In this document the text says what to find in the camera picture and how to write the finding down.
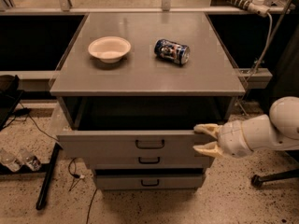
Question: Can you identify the grey bottom drawer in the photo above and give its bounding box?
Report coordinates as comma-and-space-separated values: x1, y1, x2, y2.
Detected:
94, 175, 206, 190

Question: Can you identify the white cable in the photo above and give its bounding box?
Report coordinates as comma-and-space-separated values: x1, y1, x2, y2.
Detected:
236, 11, 275, 117

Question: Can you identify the grey middle drawer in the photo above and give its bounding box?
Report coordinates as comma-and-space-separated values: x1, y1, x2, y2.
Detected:
83, 156, 214, 169

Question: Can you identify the grey drawer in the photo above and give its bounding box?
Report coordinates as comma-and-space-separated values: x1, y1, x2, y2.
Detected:
58, 96, 230, 158
83, 156, 214, 169
94, 175, 206, 190

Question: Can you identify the clear plastic bottle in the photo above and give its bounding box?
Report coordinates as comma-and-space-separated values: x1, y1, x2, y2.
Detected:
0, 148, 21, 172
20, 148, 42, 172

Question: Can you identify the white paper bowl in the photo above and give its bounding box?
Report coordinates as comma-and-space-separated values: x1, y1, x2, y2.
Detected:
88, 36, 131, 63

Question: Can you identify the black office chair base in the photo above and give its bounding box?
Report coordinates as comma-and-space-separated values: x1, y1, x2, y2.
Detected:
250, 149, 299, 188

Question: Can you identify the blue soda can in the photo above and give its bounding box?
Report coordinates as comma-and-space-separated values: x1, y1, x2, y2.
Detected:
154, 39, 190, 65

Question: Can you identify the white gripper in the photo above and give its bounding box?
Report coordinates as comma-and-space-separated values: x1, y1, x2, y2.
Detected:
193, 120, 253, 158

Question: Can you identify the white power strip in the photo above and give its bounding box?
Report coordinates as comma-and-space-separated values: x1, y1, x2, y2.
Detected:
225, 0, 270, 17

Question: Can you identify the clear plastic bottle right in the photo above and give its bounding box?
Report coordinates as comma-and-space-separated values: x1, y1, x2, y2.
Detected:
20, 148, 42, 172

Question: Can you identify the black floor stand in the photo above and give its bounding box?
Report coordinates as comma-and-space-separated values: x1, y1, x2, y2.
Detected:
0, 143, 62, 211

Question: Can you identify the grey drawer cabinet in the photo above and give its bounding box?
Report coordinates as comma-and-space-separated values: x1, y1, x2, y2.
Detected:
50, 12, 245, 179

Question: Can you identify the clear plastic bottle left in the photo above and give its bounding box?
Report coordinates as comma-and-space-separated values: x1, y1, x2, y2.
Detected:
0, 148, 21, 172

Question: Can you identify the black floor cable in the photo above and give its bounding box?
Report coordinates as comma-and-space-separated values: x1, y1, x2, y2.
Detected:
3, 101, 98, 224

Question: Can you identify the grey top drawer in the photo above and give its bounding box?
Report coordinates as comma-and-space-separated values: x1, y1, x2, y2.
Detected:
58, 96, 230, 158

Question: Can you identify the black bag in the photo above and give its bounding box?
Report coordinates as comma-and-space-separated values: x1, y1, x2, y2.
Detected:
0, 75, 23, 130

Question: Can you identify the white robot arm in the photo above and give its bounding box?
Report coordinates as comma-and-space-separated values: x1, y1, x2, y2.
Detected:
193, 96, 299, 158

